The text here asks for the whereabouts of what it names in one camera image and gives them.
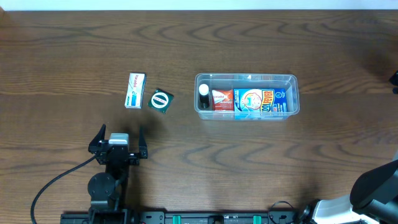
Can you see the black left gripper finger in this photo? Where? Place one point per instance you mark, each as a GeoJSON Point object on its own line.
{"type": "Point", "coordinates": [96, 145]}
{"type": "Point", "coordinates": [143, 152]}

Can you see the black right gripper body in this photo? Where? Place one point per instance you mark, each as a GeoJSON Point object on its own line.
{"type": "Point", "coordinates": [394, 78]}

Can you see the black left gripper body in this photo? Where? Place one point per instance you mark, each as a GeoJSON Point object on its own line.
{"type": "Point", "coordinates": [116, 154]}

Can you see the white Panadol box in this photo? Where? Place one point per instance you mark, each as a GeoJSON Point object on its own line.
{"type": "Point", "coordinates": [135, 91]}

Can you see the small dark medicine bottle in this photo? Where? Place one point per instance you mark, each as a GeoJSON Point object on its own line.
{"type": "Point", "coordinates": [204, 93]}

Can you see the red Panadol ActiFast box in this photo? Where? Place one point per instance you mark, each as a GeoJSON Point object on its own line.
{"type": "Point", "coordinates": [223, 100]}

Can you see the blue Cool Fever box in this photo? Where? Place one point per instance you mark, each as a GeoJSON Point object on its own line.
{"type": "Point", "coordinates": [255, 103]}

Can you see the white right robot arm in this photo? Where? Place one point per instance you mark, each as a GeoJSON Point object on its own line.
{"type": "Point", "coordinates": [373, 199]}

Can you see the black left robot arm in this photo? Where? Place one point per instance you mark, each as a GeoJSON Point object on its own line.
{"type": "Point", "coordinates": [108, 189]}

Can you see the clear plastic container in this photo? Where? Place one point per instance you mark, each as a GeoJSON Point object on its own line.
{"type": "Point", "coordinates": [230, 81]}

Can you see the green Zam-Buk box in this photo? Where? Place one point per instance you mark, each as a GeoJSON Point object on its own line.
{"type": "Point", "coordinates": [160, 101]}

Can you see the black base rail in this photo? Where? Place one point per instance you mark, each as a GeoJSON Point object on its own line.
{"type": "Point", "coordinates": [186, 217]}

